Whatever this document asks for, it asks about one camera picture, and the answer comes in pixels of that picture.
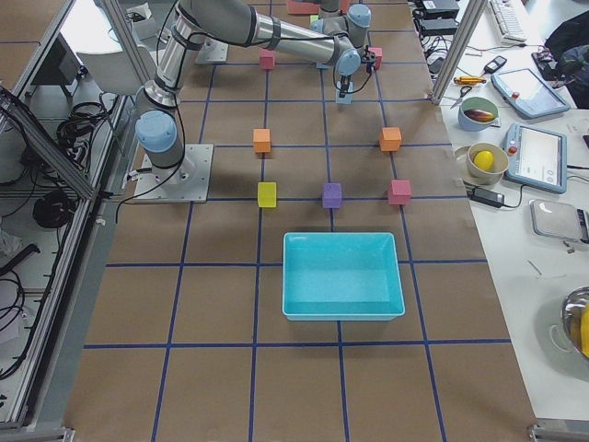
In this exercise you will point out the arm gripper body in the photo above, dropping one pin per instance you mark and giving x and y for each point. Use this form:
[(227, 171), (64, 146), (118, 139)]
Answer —
[(343, 86)]

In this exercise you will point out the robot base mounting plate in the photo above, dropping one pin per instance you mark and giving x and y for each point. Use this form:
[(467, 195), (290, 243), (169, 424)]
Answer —
[(189, 184)]

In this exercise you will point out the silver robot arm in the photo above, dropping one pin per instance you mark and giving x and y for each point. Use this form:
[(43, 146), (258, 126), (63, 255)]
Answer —
[(352, 24), (335, 39)]

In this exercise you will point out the pink block back right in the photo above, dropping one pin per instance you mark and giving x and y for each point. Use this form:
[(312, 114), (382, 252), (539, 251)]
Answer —
[(375, 57)]

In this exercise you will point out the pink block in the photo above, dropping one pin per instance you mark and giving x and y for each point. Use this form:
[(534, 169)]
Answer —
[(399, 192), (375, 57), (267, 60)]

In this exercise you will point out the orange foam block right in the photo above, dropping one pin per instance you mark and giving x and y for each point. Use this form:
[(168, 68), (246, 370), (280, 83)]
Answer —
[(390, 139)]

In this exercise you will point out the orange foam block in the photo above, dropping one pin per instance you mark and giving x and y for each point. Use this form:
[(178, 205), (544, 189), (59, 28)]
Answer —
[(390, 139), (261, 140)]

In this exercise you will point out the pink block back left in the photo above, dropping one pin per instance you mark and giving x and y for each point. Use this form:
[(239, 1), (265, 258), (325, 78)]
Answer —
[(267, 60)]

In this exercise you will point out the red tray at back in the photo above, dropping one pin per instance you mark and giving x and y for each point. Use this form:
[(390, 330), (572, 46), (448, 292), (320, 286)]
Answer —
[(300, 8)]

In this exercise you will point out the orange foam block left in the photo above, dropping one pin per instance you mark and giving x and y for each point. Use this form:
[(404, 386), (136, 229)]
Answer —
[(261, 140)]

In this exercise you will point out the purple foam block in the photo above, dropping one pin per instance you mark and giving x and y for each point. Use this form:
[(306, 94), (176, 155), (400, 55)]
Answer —
[(331, 195)]

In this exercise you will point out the pink block front right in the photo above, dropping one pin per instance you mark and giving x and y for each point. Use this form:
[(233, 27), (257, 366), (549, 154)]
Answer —
[(399, 192)]

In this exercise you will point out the scissors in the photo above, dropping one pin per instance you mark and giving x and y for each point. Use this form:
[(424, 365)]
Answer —
[(464, 90)]

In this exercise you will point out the yellow foam block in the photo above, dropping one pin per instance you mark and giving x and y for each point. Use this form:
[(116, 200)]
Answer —
[(267, 194)]

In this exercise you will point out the green bowl with object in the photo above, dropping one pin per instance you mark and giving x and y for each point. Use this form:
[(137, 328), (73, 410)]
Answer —
[(476, 114)]

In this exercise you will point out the black phone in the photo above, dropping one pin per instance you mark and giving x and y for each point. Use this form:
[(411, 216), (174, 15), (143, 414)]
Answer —
[(494, 65)]

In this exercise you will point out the yellow lemon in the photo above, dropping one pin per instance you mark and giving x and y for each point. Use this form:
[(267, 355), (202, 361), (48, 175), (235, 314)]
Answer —
[(484, 160)]

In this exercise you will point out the beige bowl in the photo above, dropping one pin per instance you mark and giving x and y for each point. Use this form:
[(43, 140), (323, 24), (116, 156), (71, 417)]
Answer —
[(480, 177)]

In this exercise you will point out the black power adapter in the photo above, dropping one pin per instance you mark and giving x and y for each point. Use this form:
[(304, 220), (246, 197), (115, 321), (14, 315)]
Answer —
[(487, 197)]

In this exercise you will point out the white keyboard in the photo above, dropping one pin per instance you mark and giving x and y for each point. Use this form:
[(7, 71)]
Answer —
[(506, 22)]

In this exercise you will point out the teach pendant far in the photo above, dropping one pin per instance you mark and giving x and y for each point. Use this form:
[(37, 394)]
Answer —
[(528, 93)]

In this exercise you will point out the teach pendant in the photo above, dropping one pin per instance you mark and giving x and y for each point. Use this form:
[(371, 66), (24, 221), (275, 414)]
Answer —
[(536, 158), (528, 93)]

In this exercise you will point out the turquoise plastic bin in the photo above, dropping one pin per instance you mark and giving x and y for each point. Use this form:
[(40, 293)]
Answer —
[(350, 276)]

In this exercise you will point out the teach pendant near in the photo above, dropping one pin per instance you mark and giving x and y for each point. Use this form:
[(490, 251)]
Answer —
[(536, 158)]

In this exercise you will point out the grey kitchen scale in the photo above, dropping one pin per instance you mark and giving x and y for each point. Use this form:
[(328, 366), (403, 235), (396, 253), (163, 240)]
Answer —
[(559, 220)]

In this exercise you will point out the black monitor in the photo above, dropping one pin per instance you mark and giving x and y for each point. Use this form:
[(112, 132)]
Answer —
[(60, 68)]

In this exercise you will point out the metal bowl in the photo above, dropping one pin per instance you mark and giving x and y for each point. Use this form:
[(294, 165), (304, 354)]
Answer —
[(570, 335)]

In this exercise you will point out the orange handled tool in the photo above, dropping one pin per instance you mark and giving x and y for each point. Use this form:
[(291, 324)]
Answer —
[(469, 80)]

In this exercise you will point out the aluminium frame post right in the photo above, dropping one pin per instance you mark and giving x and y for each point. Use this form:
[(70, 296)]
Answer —
[(465, 29)]

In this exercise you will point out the aluminium frame post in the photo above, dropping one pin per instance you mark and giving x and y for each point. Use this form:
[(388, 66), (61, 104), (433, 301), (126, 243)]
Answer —
[(142, 64), (465, 29)]

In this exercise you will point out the aluminium frame post left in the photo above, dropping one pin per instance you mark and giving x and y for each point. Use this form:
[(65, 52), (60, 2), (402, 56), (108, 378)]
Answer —
[(142, 64)]

